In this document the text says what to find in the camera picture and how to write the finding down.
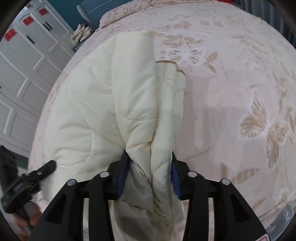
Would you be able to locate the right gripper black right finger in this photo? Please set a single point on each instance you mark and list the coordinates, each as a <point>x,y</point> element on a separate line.
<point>234,219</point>

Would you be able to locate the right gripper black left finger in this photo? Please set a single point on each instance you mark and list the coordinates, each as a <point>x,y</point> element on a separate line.
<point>63,218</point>

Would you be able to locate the cream padded jacket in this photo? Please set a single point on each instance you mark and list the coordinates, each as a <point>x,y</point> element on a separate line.
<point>120,99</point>

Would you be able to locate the person's left hand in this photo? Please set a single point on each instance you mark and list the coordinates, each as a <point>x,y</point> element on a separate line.
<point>33,213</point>

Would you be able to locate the pink floral bedspread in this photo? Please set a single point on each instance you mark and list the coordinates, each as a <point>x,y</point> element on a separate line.
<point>239,100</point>

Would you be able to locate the white wardrobe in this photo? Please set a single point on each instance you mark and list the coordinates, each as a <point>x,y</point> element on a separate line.
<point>35,49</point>

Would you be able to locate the cream items on nightstand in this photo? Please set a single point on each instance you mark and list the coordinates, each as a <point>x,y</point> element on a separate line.
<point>81,33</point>

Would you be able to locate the teal upholstered headboard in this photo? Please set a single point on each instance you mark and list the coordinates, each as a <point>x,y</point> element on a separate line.
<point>93,10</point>

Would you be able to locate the pink floral pillow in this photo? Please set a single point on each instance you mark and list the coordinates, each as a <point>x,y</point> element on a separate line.
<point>135,6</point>

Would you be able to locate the grey-blue curtain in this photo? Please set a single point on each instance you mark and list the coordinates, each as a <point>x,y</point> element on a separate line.
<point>267,12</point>

